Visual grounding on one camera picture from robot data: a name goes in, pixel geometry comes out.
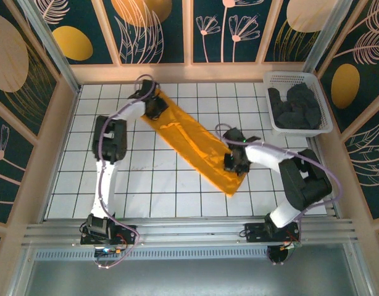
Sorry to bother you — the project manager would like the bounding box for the orange t-shirt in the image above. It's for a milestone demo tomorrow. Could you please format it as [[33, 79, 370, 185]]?
[[140, 89, 249, 199]]

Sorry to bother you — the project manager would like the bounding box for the dark grey t-shirt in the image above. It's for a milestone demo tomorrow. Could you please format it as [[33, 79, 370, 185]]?
[[275, 83, 322, 130], [267, 87, 289, 124]]

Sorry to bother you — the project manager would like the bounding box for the white plastic basket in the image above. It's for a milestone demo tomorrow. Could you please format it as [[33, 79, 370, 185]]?
[[262, 71, 334, 136]]

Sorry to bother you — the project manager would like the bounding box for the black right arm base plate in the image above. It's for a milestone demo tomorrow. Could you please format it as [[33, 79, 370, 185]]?
[[243, 221, 301, 246]]

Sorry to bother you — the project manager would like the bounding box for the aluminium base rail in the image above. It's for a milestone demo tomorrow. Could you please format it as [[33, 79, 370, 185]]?
[[21, 216, 359, 248]]

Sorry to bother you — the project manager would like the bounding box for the lilac left arm cable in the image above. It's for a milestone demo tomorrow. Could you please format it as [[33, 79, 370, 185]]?
[[95, 73, 162, 269]]

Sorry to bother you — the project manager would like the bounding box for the lilac arm cable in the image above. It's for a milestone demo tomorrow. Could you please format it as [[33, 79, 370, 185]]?
[[214, 123, 344, 266], [95, 73, 162, 269]]

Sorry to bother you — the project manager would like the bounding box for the lilac right arm cable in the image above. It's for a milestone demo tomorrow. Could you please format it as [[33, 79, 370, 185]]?
[[214, 123, 344, 266]]

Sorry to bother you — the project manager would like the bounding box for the slotted grey cable duct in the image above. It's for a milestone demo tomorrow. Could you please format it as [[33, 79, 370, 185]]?
[[33, 249, 270, 261]]

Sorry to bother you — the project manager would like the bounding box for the aluminium frame post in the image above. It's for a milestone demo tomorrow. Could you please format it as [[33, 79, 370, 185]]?
[[302, 0, 354, 75], [16, 0, 83, 95]]

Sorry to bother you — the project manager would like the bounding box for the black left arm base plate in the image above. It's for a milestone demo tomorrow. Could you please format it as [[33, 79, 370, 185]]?
[[80, 223, 138, 247]]

